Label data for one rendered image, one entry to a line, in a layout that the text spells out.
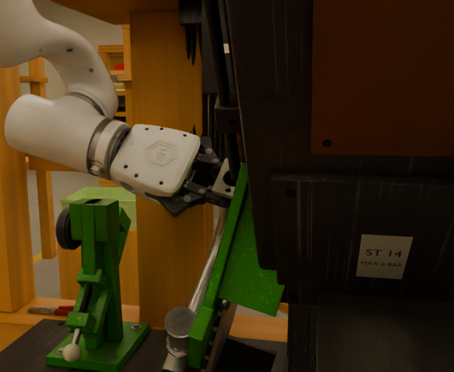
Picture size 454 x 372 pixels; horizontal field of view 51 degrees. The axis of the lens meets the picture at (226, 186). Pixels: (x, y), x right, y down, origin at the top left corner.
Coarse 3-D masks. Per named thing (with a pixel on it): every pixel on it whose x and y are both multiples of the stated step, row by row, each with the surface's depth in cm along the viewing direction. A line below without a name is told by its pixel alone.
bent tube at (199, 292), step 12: (228, 168) 62; (216, 180) 61; (228, 180) 65; (216, 192) 61; (216, 228) 70; (216, 240) 70; (216, 252) 70; (204, 264) 70; (204, 276) 68; (204, 288) 67; (192, 300) 66; (168, 360) 61; (180, 360) 61
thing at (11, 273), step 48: (144, 48) 88; (0, 96) 97; (144, 96) 89; (192, 96) 88; (0, 144) 98; (0, 192) 99; (0, 240) 101; (144, 240) 94; (192, 240) 92; (0, 288) 103; (144, 288) 96; (192, 288) 94
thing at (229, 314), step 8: (224, 304) 59; (232, 304) 61; (224, 312) 56; (232, 312) 67; (216, 320) 59; (224, 320) 56; (232, 320) 74; (216, 328) 57; (224, 328) 61; (216, 336) 57; (224, 336) 66; (216, 344) 57; (208, 352) 59; (216, 352) 59; (208, 360) 58; (216, 360) 64; (208, 368) 58
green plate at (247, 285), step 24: (240, 168) 50; (240, 192) 50; (240, 216) 52; (240, 240) 52; (216, 264) 52; (240, 264) 53; (216, 288) 53; (240, 288) 53; (264, 288) 53; (216, 312) 60; (264, 312) 53
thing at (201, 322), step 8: (200, 304) 53; (200, 312) 53; (208, 312) 53; (200, 320) 52; (208, 320) 52; (192, 328) 52; (200, 328) 52; (208, 328) 53; (192, 336) 51; (200, 336) 51; (208, 336) 56; (192, 344) 52; (200, 344) 52; (208, 344) 60; (192, 352) 55; (200, 352) 54; (192, 360) 57; (200, 360) 56; (200, 368) 59
